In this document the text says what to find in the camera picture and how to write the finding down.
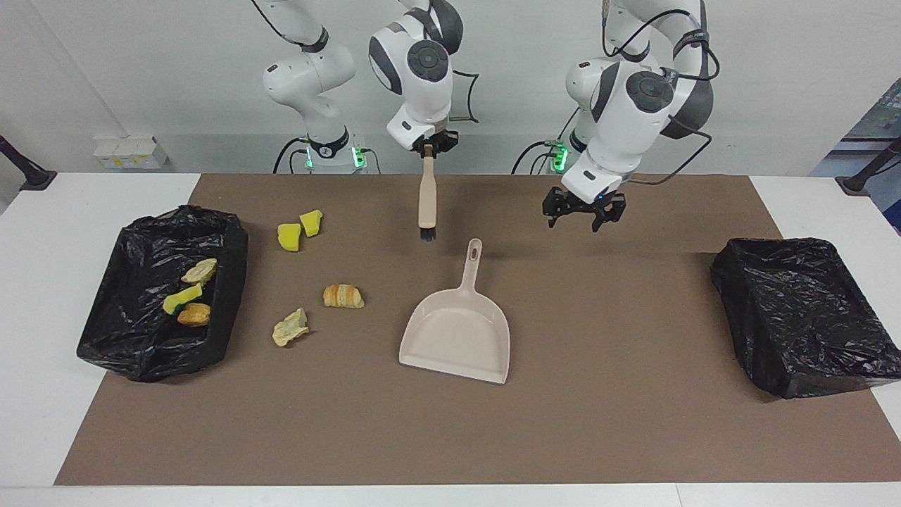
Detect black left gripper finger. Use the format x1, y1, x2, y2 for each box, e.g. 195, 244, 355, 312
591, 196, 628, 234
541, 188, 566, 230

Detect beige hand brush black bristles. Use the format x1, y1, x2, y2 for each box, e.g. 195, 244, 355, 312
418, 144, 438, 241

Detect beige plastic dustpan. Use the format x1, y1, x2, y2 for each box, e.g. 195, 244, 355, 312
398, 238, 511, 385

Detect large striped croissant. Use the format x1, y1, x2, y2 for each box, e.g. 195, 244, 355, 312
323, 284, 365, 309

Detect pale bread piece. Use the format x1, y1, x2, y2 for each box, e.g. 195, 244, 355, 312
272, 308, 310, 347

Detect small striped croissant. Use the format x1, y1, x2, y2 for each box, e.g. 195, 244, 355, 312
182, 258, 218, 286

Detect notched yellow sponge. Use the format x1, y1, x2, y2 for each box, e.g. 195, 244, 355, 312
163, 284, 203, 315

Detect black bag lined bin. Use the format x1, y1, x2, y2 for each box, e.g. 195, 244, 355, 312
76, 205, 249, 383
710, 237, 901, 400

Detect black stand foot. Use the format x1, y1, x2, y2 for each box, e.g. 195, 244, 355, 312
836, 137, 901, 196
0, 135, 57, 191

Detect brown table mat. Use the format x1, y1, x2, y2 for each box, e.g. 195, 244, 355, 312
55, 174, 901, 487

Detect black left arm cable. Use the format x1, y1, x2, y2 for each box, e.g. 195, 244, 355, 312
600, 0, 721, 188

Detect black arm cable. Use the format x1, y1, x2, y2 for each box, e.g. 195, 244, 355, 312
600, 0, 721, 188
250, 0, 481, 125

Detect black base cable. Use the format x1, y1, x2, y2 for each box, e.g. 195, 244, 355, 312
510, 139, 564, 175
272, 137, 310, 175

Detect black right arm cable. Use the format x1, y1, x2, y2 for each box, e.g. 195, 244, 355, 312
250, 0, 481, 125

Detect white wall socket box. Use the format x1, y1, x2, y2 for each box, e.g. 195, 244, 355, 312
94, 136, 170, 170

